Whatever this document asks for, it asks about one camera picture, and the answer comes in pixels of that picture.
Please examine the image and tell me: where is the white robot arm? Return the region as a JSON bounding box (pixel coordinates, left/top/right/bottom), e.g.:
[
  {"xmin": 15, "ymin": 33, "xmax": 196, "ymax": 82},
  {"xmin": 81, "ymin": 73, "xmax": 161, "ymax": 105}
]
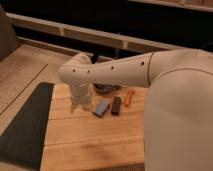
[{"xmin": 59, "ymin": 49, "xmax": 213, "ymax": 171}]

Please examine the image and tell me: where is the black rectangular remote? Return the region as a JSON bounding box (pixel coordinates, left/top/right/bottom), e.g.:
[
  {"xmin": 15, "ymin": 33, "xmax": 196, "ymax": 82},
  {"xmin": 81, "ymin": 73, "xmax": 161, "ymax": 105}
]
[{"xmin": 111, "ymin": 97, "xmax": 121, "ymax": 115}]

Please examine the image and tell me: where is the grey couch corner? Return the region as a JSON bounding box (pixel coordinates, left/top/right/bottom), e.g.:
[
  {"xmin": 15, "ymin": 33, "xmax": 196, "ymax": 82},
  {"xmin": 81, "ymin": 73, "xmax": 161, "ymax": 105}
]
[{"xmin": 0, "ymin": 5, "xmax": 19, "ymax": 62}]

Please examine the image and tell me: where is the orange handled tool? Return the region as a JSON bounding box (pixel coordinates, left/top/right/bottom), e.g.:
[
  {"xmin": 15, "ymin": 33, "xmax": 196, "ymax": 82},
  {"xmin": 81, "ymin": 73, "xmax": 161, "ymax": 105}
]
[{"xmin": 124, "ymin": 89, "xmax": 136, "ymax": 107}]

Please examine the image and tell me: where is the dark green floor mat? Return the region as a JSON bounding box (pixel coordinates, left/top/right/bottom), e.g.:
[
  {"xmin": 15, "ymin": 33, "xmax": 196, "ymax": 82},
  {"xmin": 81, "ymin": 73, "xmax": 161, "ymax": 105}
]
[{"xmin": 0, "ymin": 82, "xmax": 54, "ymax": 169}]

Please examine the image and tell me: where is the dark round bowl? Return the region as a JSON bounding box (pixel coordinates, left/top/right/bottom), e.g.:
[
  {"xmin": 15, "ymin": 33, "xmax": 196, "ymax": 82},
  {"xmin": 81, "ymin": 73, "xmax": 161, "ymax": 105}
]
[{"xmin": 93, "ymin": 84, "xmax": 119, "ymax": 94}]

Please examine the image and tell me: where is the blue eraser block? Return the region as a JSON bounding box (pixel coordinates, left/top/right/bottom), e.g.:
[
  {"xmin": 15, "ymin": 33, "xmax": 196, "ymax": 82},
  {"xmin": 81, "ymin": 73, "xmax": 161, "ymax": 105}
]
[{"xmin": 93, "ymin": 100, "xmax": 109, "ymax": 118}]

